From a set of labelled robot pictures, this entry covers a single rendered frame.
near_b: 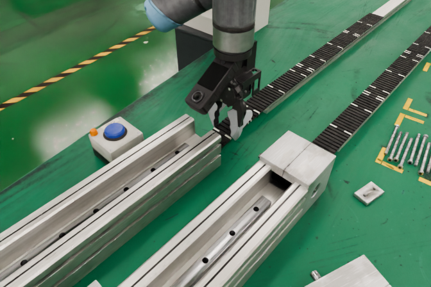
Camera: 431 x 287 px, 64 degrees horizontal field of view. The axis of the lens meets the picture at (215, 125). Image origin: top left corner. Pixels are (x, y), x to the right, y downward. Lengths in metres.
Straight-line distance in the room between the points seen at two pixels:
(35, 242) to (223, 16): 0.46
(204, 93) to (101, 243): 0.30
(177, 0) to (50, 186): 0.43
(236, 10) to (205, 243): 0.37
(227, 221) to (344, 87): 0.55
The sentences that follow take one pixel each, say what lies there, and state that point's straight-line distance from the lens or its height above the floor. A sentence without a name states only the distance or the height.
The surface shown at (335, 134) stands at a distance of 0.78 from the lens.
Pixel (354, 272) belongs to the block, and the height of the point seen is 0.87.
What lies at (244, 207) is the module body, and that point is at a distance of 0.60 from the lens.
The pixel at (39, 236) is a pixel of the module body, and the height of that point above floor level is 0.84.
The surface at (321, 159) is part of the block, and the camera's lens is 0.63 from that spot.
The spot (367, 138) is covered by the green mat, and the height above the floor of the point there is 0.78.
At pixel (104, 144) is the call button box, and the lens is 0.71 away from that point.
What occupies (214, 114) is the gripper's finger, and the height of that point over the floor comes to 0.84.
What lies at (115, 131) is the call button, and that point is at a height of 0.85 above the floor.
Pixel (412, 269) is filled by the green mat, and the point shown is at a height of 0.78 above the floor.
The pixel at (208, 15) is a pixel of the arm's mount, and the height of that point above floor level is 0.84.
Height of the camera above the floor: 1.32
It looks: 42 degrees down
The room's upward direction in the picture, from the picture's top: straight up
